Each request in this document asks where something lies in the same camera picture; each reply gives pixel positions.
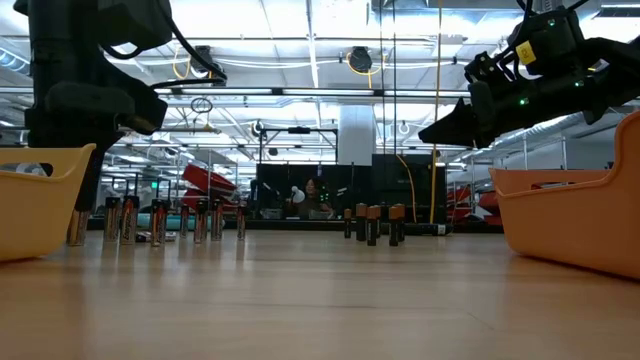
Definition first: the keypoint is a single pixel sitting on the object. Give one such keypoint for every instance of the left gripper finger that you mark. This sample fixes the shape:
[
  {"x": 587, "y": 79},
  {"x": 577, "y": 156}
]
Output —
[{"x": 90, "y": 175}]

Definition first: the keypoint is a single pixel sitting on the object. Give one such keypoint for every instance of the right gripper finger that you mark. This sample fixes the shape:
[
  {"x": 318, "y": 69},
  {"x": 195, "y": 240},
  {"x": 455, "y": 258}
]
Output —
[{"x": 455, "y": 130}]

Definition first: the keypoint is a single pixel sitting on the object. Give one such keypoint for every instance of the silver AA battery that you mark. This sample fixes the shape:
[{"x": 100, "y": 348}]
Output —
[
  {"x": 159, "y": 222},
  {"x": 201, "y": 222},
  {"x": 217, "y": 220},
  {"x": 129, "y": 220},
  {"x": 241, "y": 222},
  {"x": 112, "y": 220},
  {"x": 81, "y": 227},
  {"x": 184, "y": 222}
]

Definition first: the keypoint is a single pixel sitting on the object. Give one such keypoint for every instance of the yellow plastic bin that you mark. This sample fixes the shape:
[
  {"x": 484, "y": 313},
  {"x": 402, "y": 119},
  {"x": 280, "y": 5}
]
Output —
[{"x": 35, "y": 215}]

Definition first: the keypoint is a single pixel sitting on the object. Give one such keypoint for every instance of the black copper-top battery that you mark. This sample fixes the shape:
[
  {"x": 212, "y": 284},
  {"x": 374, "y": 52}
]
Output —
[
  {"x": 347, "y": 225},
  {"x": 394, "y": 227},
  {"x": 372, "y": 227},
  {"x": 361, "y": 222}
]

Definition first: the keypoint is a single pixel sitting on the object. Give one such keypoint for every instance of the orange plastic bin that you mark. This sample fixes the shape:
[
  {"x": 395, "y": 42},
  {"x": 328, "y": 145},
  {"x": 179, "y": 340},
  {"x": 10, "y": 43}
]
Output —
[{"x": 560, "y": 225}]

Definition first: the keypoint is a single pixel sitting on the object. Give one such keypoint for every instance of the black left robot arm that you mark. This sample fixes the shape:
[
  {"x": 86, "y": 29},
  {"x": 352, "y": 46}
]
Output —
[{"x": 65, "y": 40}]

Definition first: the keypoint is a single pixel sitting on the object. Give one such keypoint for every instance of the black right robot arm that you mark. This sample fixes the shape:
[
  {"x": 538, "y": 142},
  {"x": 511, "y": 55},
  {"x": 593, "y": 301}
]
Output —
[{"x": 615, "y": 70}]

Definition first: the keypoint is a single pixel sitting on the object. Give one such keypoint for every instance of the red cart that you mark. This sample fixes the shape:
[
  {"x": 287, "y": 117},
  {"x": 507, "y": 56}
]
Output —
[
  {"x": 487, "y": 202},
  {"x": 207, "y": 182}
]

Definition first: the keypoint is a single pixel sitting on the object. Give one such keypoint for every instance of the black partition panel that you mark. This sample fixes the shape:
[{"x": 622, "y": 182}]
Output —
[{"x": 390, "y": 185}]

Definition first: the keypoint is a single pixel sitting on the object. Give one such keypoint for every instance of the black remote control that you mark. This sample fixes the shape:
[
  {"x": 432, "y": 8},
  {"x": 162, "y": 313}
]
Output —
[{"x": 430, "y": 229}]

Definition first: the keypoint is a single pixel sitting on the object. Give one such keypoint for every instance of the person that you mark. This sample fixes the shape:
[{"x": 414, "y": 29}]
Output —
[{"x": 312, "y": 197}]

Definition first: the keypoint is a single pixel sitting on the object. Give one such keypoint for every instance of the black gantry frame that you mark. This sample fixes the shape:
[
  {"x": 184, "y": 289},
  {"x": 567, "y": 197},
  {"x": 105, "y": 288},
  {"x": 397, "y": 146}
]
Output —
[{"x": 299, "y": 130}]

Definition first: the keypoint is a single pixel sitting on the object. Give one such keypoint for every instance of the black aluminium table frame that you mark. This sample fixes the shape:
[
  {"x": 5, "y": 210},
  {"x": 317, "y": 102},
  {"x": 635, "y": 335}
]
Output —
[{"x": 300, "y": 225}]

